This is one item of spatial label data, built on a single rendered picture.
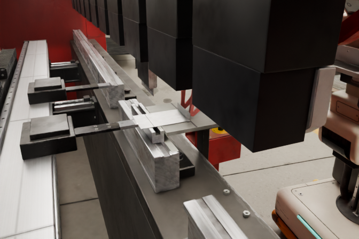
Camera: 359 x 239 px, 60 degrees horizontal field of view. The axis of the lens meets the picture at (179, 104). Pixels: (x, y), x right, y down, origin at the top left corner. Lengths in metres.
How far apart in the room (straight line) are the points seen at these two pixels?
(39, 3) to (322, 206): 2.46
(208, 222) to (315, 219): 1.21
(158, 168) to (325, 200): 1.27
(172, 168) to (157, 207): 0.09
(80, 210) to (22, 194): 1.54
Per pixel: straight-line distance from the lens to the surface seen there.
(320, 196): 1.87
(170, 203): 0.72
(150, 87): 0.73
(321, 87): 0.33
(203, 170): 0.83
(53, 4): 2.87
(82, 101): 1.41
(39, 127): 0.74
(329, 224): 1.70
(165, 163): 0.71
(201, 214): 0.55
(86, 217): 2.09
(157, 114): 0.83
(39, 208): 0.58
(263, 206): 2.16
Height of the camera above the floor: 1.33
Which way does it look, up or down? 21 degrees down
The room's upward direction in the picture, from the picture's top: straight up
